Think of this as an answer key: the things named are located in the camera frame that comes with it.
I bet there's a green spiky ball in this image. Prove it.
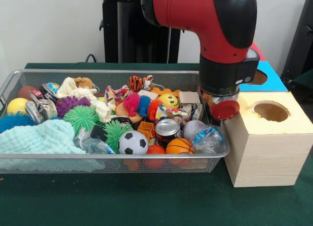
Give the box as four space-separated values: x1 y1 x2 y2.
102 120 134 154
63 106 100 135

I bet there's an orange basketball toy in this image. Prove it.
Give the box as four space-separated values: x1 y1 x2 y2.
165 137 195 155

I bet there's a black and white soccer ball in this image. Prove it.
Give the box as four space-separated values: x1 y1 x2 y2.
118 130 149 155

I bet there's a black flat panel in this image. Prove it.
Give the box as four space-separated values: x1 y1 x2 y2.
280 0 313 82

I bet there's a silver soda can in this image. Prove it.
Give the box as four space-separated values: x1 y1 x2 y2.
155 118 181 143

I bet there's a red rubber ball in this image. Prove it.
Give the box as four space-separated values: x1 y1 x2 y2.
146 144 166 155

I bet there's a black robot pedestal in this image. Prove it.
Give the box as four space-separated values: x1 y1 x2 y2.
94 0 181 64

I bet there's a yellow smiley face ball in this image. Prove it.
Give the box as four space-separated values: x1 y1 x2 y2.
157 93 180 110

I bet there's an orange tiger plush toy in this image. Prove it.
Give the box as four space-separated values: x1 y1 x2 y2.
128 75 155 92

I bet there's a blue spiky ball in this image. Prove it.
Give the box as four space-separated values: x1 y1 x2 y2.
0 114 35 134

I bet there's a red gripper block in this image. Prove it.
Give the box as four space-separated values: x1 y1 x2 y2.
209 99 241 121

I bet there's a white baseball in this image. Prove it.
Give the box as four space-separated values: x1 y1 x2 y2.
182 120 207 141

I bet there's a silver mesh bin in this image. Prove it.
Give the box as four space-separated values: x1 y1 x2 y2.
0 68 230 175

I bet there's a bottle with blue label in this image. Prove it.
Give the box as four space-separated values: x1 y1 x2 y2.
193 127 225 155

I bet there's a plain yellow ball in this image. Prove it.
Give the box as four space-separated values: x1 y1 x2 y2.
6 97 29 115

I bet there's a mint green cloth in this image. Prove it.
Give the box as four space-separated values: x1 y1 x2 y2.
0 119 88 155

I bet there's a wooden box with three holes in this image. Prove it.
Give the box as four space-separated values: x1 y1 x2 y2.
221 41 313 187

